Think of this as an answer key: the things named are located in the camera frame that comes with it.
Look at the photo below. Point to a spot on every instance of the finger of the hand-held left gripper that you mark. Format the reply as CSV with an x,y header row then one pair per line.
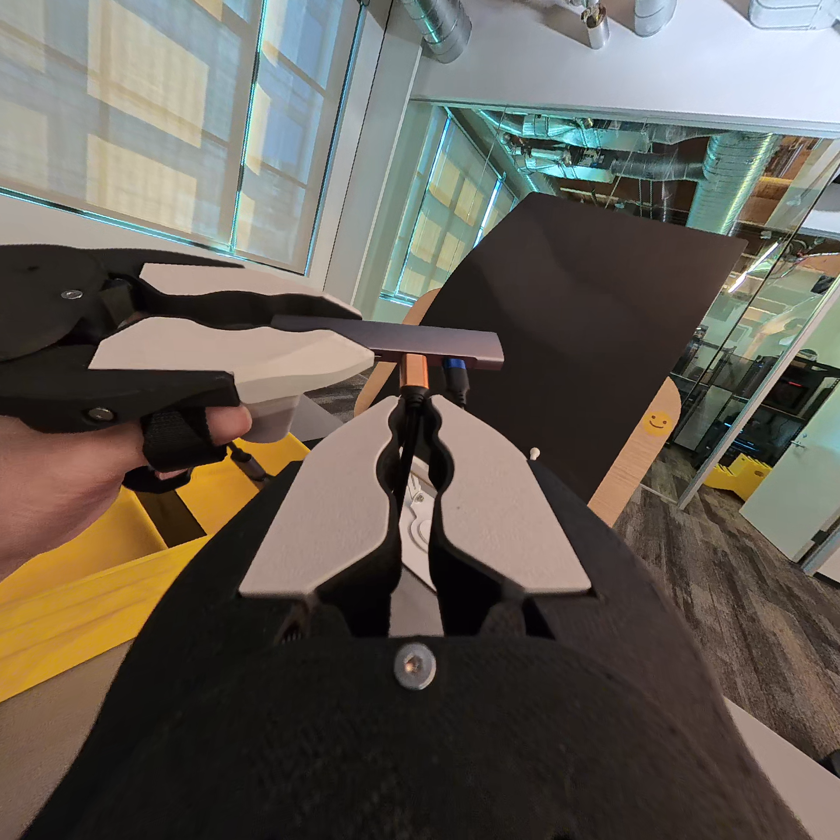
x,y
197,279
262,354

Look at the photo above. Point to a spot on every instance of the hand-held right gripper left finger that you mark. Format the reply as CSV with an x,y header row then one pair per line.
x,y
321,518

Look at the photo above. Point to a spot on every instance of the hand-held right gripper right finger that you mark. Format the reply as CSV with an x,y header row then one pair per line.
x,y
505,518

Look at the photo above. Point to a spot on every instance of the grey USB hub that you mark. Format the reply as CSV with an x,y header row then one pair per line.
x,y
446,348

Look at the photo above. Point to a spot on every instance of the person's left hand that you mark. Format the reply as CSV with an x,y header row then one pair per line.
x,y
59,485

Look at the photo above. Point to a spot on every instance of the white stand base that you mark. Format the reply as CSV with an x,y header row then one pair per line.
x,y
417,544

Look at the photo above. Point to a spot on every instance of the yellow smiley sticker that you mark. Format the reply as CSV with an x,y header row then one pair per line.
x,y
657,423

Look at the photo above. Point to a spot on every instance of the black backdrop board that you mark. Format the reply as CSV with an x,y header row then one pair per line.
x,y
577,315

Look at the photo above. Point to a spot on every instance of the yellow plastic step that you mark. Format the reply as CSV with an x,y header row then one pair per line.
x,y
741,479

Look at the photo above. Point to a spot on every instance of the yellow plastic bin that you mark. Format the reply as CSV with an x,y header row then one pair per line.
x,y
79,623

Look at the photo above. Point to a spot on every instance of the black equipment rack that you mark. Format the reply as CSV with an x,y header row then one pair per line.
x,y
787,394

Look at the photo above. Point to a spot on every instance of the silver sprinkler pipe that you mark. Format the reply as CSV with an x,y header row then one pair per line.
x,y
596,23

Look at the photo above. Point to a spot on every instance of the round silver duct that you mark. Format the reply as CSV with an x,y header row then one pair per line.
x,y
439,26

